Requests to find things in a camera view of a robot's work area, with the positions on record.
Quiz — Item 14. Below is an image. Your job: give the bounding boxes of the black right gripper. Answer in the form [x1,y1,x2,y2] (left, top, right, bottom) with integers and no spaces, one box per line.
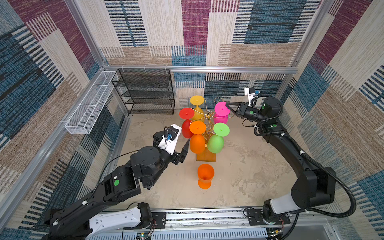
[225,101,266,124]

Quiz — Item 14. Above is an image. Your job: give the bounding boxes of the pink wine glass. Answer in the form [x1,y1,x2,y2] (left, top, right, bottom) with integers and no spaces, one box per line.
[214,102,231,124]

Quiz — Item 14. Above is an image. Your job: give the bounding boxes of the green wine glass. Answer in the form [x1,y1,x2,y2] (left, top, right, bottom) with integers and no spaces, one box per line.
[207,123,230,154]

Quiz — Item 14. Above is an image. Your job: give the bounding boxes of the orange wine glass back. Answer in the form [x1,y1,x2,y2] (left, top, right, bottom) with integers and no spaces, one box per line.
[198,164,215,190]

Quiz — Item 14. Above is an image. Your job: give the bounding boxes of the orange wine glass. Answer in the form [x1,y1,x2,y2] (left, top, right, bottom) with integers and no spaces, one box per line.
[198,164,215,190]
[190,121,207,154]

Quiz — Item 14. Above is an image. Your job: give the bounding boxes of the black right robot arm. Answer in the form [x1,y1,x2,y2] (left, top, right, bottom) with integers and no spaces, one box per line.
[226,97,336,223]

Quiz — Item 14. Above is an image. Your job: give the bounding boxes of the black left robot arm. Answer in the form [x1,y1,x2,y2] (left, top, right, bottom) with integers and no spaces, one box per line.
[43,132,190,240]

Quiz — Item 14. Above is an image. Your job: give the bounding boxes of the orange wine glass front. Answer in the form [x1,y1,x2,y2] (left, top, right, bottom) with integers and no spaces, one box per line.
[190,121,207,154]

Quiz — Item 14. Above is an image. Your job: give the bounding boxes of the red wine glass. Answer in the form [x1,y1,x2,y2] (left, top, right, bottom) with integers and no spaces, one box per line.
[179,108,195,139]

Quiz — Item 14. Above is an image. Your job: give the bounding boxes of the yellow wine glass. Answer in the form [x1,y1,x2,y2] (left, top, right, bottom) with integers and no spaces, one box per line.
[190,95,205,121]

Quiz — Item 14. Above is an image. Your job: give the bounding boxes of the black mesh shelf rack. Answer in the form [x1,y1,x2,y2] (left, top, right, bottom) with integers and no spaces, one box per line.
[112,69,176,115]

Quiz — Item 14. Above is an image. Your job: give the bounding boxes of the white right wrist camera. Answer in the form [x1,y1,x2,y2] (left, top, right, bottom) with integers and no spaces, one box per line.
[244,88,260,108]

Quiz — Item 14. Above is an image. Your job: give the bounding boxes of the gold wire wine glass rack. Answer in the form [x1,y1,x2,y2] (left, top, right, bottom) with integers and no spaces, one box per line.
[196,98,231,163]

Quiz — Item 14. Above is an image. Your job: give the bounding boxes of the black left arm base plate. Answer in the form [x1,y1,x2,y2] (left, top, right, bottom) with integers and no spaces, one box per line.
[143,212,167,230]

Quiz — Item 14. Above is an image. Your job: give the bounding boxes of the white mesh wall basket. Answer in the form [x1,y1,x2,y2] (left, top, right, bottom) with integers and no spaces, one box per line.
[65,71,117,135]

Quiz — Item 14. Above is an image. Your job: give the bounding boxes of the aluminium front rail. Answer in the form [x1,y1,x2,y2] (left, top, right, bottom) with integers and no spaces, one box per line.
[89,208,341,240]

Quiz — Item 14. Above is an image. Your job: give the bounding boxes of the black corrugated cable conduit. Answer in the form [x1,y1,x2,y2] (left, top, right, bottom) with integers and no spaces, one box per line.
[242,94,358,240]

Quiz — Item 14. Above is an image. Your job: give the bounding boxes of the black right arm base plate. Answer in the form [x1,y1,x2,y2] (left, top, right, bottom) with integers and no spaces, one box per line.
[243,207,291,226]

